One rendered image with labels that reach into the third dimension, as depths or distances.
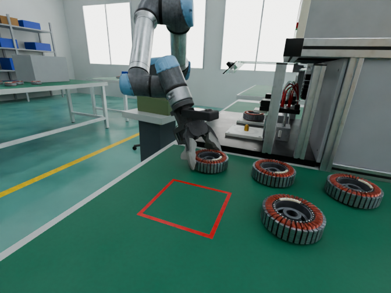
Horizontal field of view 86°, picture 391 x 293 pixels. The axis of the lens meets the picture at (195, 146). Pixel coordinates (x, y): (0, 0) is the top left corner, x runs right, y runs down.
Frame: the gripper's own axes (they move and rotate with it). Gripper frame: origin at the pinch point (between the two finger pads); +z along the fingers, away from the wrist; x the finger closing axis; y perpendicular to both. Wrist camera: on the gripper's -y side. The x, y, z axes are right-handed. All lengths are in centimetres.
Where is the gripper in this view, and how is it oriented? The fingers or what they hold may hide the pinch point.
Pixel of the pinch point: (210, 161)
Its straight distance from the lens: 64.1
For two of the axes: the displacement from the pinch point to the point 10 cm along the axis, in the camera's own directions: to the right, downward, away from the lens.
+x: -7.1, 2.5, -6.6
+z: 3.7, 9.3, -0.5
